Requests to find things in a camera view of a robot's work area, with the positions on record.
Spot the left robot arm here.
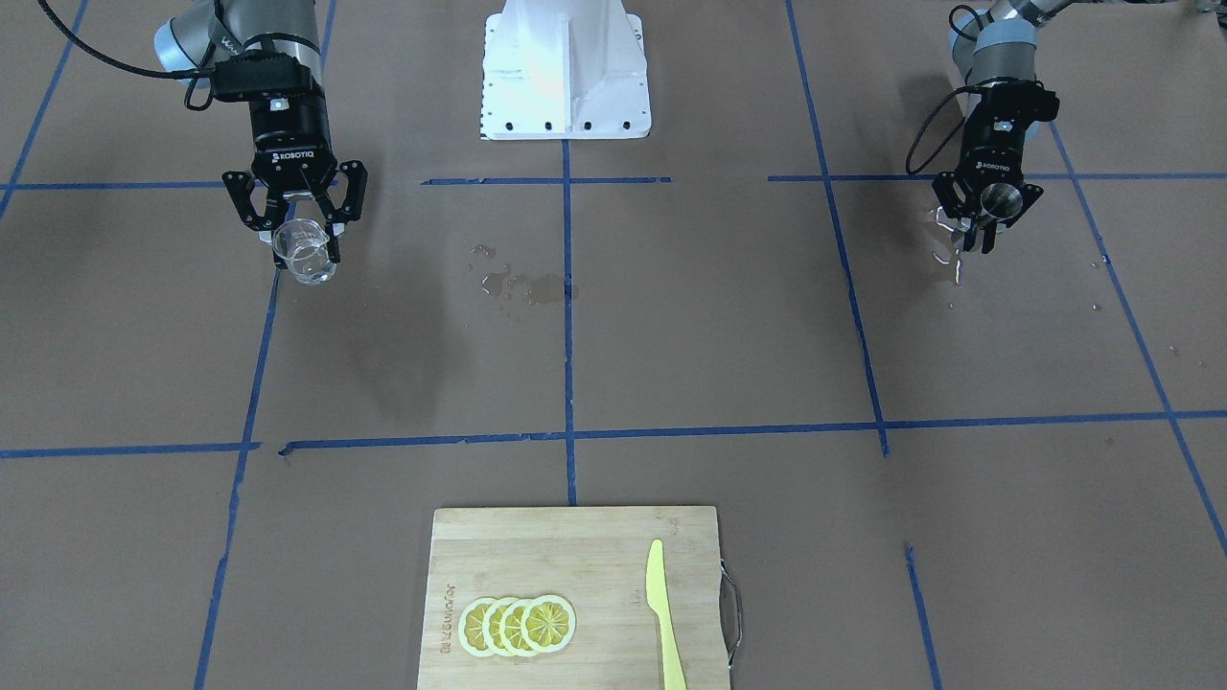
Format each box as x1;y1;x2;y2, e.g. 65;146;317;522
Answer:
933;1;1070;254

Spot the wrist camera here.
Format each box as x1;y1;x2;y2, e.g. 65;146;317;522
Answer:
209;52;315;104
975;80;1060;123

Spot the clear glass measuring cup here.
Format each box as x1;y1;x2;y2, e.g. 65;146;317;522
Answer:
271;219;336;287

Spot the yellow plastic knife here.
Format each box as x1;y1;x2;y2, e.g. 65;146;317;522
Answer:
645;539;687;689

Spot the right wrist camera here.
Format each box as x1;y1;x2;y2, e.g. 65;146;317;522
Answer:
209;52;315;104

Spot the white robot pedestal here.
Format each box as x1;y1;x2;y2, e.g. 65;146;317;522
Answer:
479;1;653;141

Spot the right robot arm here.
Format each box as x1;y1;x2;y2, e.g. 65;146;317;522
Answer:
153;1;367;263

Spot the black camera cable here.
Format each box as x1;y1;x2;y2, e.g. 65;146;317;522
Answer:
38;0;221;112

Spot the bamboo cutting board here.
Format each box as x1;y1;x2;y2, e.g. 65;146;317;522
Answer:
417;506;731;689

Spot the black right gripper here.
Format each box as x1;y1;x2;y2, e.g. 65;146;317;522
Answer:
222;93;368;264

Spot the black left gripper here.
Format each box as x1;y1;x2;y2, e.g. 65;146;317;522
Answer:
933;88;1045;254

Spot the steel cocktail shaker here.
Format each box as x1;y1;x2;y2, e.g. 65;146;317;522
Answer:
977;182;1025;223

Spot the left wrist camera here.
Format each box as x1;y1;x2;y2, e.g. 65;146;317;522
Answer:
975;80;1060;123

